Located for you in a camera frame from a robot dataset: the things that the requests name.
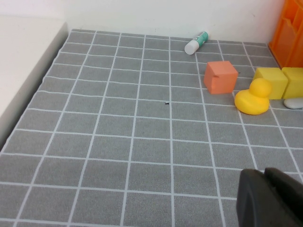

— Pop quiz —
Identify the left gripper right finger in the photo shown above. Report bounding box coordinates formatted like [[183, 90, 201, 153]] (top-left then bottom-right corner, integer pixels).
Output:
[[264, 167, 303, 223]]

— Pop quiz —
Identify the yellow rubber duck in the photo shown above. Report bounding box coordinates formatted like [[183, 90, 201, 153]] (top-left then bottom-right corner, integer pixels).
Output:
[[234, 78, 272, 116]]

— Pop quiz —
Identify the orange plastic cutlery crate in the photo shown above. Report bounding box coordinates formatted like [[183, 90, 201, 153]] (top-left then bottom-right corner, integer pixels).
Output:
[[268, 0, 303, 69]]

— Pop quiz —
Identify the grey plastic fork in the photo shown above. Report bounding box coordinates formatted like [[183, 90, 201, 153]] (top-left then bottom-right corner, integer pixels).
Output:
[[284, 97, 303, 110]]

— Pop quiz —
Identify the salmon orange foam cube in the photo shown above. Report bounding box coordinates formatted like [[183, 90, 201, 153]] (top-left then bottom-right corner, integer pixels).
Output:
[[203, 61, 239, 95]]

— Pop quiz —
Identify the grey grid-pattern table mat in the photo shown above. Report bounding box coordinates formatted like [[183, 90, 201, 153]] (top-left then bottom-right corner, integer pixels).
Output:
[[0, 28, 303, 227]]

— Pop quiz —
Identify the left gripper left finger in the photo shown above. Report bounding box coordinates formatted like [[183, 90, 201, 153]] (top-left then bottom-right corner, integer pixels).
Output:
[[236, 168, 303, 227]]

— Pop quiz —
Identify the yellow foam cube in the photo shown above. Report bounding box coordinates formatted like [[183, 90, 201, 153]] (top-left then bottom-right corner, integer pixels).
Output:
[[281, 67, 303, 100], [252, 67, 289, 100]]

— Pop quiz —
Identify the white green glue stick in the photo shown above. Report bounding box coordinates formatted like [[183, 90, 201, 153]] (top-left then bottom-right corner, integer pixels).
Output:
[[184, 30, 209, 55]]

